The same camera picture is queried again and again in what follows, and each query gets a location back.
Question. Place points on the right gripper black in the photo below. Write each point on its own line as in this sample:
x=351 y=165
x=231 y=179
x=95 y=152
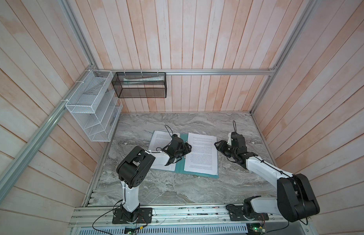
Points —
x=221 y=145

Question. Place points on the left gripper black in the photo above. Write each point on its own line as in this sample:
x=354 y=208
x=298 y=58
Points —
x=186 y=148

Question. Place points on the printed paper sheet back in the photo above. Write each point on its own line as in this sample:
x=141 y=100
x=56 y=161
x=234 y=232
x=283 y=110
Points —
x=203 y=158

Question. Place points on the printed paper sheet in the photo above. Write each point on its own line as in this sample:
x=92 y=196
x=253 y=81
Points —
x=203 y=158
x=161 y=147

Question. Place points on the green file folder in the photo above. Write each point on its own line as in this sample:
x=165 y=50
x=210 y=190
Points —
x=182 y=164

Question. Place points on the printed paper sheet front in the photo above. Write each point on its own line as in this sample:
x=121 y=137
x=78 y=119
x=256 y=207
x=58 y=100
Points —
x=161 y=147

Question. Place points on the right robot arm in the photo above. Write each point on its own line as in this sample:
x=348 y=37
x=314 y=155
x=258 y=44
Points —
x=295 y=199

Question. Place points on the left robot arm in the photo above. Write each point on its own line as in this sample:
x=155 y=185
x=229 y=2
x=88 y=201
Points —
x=132 y=172

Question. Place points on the papers in black basket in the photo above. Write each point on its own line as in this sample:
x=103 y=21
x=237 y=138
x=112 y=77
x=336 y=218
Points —
x=135 y=80

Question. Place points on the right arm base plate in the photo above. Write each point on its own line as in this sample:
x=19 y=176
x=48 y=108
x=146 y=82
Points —
x=244 y=213

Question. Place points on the aluminium mounting rail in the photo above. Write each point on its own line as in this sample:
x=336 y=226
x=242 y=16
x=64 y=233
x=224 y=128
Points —
x=189 y=214

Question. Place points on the horizontal aluminium wall bar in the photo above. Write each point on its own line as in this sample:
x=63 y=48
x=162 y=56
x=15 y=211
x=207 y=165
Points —
x=202 y=71

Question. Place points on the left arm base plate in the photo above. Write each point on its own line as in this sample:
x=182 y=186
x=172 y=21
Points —
x=139 y=215

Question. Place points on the black mesh wall basket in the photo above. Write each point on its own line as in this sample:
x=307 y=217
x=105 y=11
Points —
x=139 y=91

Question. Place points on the white wire mesh shelf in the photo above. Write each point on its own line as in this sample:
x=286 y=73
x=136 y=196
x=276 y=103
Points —
x=94 y=106

